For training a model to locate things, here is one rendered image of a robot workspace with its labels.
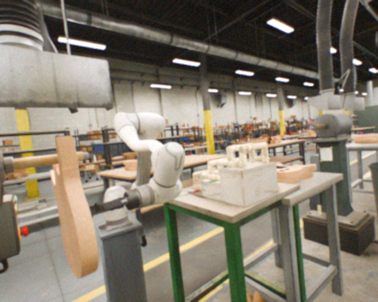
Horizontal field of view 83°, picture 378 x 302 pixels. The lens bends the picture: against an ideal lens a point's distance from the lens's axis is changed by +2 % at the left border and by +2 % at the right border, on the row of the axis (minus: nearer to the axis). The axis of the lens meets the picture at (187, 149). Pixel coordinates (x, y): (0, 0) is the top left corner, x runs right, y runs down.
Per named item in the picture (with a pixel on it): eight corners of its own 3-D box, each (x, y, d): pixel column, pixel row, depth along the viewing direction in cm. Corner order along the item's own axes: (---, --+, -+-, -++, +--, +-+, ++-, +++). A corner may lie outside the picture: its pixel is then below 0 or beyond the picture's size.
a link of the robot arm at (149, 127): (125, 201, 168) (150, 195, 180) (132, 216, 157) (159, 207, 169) (129, 109, 134) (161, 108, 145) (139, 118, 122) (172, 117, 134)
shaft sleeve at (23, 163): (14, 171, 61) (14, 166, 59) (14, 162, 63) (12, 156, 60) (83, 162, 72) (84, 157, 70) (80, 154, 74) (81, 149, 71)
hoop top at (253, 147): (243, 152, 97) (242, 145, 97) (237, 152, 100) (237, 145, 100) (269, 147, 109) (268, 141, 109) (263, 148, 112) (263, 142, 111)
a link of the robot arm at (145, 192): (147, 207, 91) (134, 211, 87) (141, 186, 92) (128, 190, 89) (156, 204, 84) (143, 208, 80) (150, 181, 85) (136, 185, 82)
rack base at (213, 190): (222, 202, 108) (221, 184, 107) (201, 196, 121) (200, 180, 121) (255, 190, 123) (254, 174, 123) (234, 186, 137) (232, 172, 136)
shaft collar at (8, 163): (6, 176, 60) (3, 168, 57) (5, 163, 62) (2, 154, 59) (15, 175, 62) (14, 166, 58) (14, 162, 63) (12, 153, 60)
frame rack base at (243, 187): (245, 208, 96) (242, 170, 95) (221, 202, 108) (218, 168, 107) (279, 193, 111) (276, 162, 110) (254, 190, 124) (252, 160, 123)
